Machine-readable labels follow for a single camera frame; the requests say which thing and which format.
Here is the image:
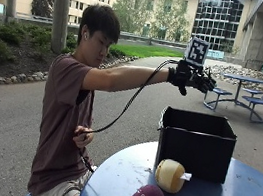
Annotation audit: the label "black glove cable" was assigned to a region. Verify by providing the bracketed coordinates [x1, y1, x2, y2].
[70, 45, 181, 185]

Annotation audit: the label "the person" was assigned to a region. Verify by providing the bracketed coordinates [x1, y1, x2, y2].
[25, 0, 180, 196]

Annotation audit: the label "white cube of black markers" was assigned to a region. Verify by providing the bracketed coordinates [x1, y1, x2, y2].
[182, 35, 212, 69]

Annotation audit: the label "blue picnic table with seats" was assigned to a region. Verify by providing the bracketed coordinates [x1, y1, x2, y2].
[201, 69, 263, 125]

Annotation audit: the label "green lawn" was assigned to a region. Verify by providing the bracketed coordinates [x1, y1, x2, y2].
[107, 38, 185, 67]

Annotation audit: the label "black open box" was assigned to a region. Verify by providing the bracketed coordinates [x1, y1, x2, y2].
[150, 104, 242, 186]

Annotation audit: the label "dark glass building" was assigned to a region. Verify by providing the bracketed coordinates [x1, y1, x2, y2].
[189, 0, 245, 55]

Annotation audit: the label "green trees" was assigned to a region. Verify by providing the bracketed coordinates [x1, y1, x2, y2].
[107, 0, 196, 45]

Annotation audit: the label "yellow round plush toy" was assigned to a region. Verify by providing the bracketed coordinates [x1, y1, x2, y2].
[152, 156, 195, 196]

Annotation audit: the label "row of grey border stones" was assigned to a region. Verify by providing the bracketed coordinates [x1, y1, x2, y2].
[0, 33, 139, 114]

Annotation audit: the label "thick grey metal pole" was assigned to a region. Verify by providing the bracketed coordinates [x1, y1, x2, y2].
[41, 0, 75, 56]

